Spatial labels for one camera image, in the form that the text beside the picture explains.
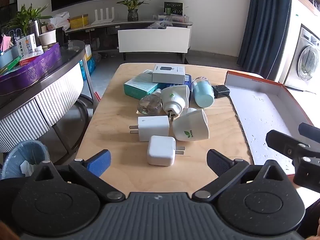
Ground black and green box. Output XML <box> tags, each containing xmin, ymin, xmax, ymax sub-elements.
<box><xmin>164</xmin><ymin>2</ymin><xmax>184</xmax><ymax>16</ymax></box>

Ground blue plastic bag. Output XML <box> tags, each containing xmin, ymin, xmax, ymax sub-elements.
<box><xmin>79</xmin><ymin>57</ymin><xmax>97</xmax><ymax>80</ymax></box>

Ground blue plastic box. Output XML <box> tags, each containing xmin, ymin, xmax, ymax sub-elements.
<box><xmin>156</xmin><ymin>74</ymin><xmax>193</xmax><ymax>99</ymax></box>

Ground white rounded charger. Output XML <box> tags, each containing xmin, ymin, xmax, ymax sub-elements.
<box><xmin>147</xmin><ymin>135</ymin><xmax>185</xmax><ymax>166</ymax></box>

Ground light blue toothpick container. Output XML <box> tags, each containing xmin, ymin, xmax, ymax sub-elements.
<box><xmin>192</xmin><ymin>77</ymin><xmax>215</xmax><ymax>108</ymax></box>

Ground clear glass bottle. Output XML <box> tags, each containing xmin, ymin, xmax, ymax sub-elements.
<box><xmin>137</xmin><ymin>89</ymin><xmax>163</xmax><ymax>114</ymax></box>

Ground green plant in dark vase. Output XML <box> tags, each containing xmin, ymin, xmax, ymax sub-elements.
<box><xmin>116</xmin><ymin>0</ymin><xmax>150</xmax><ymax>22</ymax></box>

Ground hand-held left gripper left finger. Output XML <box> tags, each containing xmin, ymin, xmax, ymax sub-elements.
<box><xmin>32</xmin><ymin>149</ymin><xmax>125</xmax><ymax>203</ymax></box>

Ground white plastic bag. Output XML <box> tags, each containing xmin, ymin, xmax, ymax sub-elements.
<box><xmin>47</xmin><ymin>12</ymin><xmax>70</xmax><ymax>29</ymax></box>

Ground white and blue medicine box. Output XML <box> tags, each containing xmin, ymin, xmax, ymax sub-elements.
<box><xmin>16</xmin><ymin>33</ymin><xmax>38</xmax><ymax>57</ymax></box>

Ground dark blue curtain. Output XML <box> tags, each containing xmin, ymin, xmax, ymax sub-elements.
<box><xmin>236</xmin><ymin>0</ymin><xmax>293</xmax><ymax>79</ymax></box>

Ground orange cardboard box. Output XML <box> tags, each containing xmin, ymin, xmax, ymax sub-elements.
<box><xmin>224</xmin><ymin>70</ymin><xmax>316</xmax><ymax>176</ymax></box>

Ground teal cardboard box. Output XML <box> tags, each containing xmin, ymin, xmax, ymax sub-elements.
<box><xmin>123</xmin><ymin>72</ymin><xmax>163</xmax><ymax>99</ymax></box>

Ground white plug-in vaporizer leaf print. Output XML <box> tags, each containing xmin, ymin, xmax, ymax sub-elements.
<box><xmin>172</xmin><ymin>107</ymin><xmax>210</xmax><ymax>141</ymax></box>

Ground red flat box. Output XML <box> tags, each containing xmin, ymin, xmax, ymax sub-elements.
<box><xmin>19</xmin><ymin>56</ymin><xmax>39</xmax><ymax>67</ymax></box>

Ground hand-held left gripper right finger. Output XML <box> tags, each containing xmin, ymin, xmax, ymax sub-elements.
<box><xmin>192</xmin><ymin>149</ymin><xmax>290</xmax><ymax>202</ymax></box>

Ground green plant in steel pot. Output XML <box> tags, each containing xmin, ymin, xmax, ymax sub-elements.
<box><xmin>4</xmin><ymin>3</ymin><xmax>53</xmax><ymax>40</ymax></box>

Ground blue trash bin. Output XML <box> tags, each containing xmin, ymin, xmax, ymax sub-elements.
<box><xmin>1</xmin><ymin>140</ymin><xmax>49</xmax><ymax>180</ymax></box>

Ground white plug-in vaporizer green button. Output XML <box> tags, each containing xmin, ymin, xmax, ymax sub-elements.
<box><xmin>160</xmin><ymin>85</ymin><xmax>190</xmax><ymax>122</ymax></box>

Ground white television cabinet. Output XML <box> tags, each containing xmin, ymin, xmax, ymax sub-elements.
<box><xmin>64</xmin><ymin>19</ymin><xmax>193</xmax><ymax>64</ymax></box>

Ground clear plastic organiser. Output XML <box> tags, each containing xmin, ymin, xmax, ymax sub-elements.
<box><xmin>152</xmin><ymin>14</ymin><xmax>189</xmax><ymax>23</ymax></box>

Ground yellow tin box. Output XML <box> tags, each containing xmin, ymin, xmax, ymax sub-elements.
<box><xmin>69</xmin><ymin>14</ymin><xmax>89</xmax><ymax>29</ymax></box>

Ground pink paper notes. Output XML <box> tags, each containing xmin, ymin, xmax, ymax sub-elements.
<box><xmin>0</xmin><ymin>35</ymin><xmax>13</xmax><ymax>53</ymax></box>

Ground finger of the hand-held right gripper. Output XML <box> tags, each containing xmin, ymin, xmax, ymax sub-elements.
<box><xmin>266</xmin><ymin>129</ymin><xmax>320</xmax><ymax>187</ymax></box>
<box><xmin>298</xmin><ymin>122</ymin><xmax>320</xmax><ymax>137</ymax></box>

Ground silver washing machine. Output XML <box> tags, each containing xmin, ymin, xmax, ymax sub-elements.
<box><xmin>284</xmin><ymin>24</ymin><xmax>320</xmax><ymax>93</ymax></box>

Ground purple patterned box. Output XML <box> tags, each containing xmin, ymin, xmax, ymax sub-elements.
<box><xmin>0</xmin><ymin>42</ymin><xmax>62</xmax><ymax>96</ymax></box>

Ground white charger packaging box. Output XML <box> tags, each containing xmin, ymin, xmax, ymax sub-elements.
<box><xmin>152</xmin><ymin>64</ymin><xmax>186</xmax><ymax>84</ymax></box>

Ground white rectangular charger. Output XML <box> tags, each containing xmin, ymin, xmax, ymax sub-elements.
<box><xmin>129</xmin><ymin>116</ymin><xmax>170</xmax><ymax>142</ymax></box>

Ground white router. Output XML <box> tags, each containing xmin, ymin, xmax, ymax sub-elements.
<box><xmin>91</xmin><ymin>7</ymin><xmax>115</xmax><ymax>25</ymax></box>

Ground white and yellow carton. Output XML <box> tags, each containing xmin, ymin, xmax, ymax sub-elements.
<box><xmin>84</xmin><ymin>44</ymin><xmax>93</xmax><ymax>62</ymax></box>

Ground round white ribbed side table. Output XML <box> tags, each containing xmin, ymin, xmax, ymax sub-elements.
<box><xmin>0</xmin><ymin>40</ymin><xmax>94</xmax><ymax>165</ymax></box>

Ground grey plastic bag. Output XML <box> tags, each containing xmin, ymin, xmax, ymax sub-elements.
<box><xmin>146</xmin><ymin>21</ymin><xmax>173</xmax><ymax>30</ymax></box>

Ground black charger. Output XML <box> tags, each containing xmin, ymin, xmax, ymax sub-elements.
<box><xmin>211</xmin><ymin>85</ymin><xmax>231</xmax><ymax>99</ymax></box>

